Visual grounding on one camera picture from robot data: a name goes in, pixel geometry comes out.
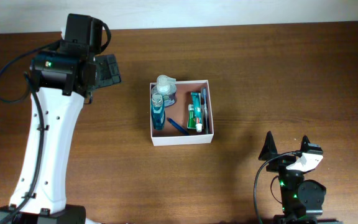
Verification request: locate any clear foaming soap pump bottle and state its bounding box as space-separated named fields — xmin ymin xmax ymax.
xmin=151 ymin=75 xmax=177 ymax=107

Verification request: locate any teal mouthwash bottle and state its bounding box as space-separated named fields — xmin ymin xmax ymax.
xmin=151 ymin=93 xmax=165 ymax=130

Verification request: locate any blue and white toothbrush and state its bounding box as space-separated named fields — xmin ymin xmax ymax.
xmin=201 ymin=87 xmax=209 ymax=134

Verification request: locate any green soap packet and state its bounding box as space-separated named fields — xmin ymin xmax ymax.
xmin=187 ymin=104 xmax=203 ymax=133

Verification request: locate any toothpaste tube white cap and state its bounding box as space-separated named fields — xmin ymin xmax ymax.
xmin=190 ymin=92 xmax=203 ymax=133

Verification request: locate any blue disposable razor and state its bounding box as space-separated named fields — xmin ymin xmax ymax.
xmin=167 ymin=118 xmax=190 ymax=136

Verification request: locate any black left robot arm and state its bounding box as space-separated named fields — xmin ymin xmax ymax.
xmin=0 ymin=14 xmax=122 ymax=223

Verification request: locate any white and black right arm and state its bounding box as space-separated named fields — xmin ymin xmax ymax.
xmin=253 ymin=131 xmax=326 ymax=223

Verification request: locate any white cardboard box pink interior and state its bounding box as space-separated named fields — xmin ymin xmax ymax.
xmin=150 ymin=80 xmax=214 ymax=146

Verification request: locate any black right camera cable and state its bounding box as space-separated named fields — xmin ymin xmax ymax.
xmin=252 ymin=150 xmax=303 ymax=224

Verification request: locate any black camera cable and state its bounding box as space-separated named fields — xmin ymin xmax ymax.
xmin=0 ymin=22 xmax=112 ymax=224
xmin=252 ymin=150 xmax=303 ymax=224

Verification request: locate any black left camera cable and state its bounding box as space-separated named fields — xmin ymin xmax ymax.
xmin=0 ymin=22 xmax=112 ymax=224

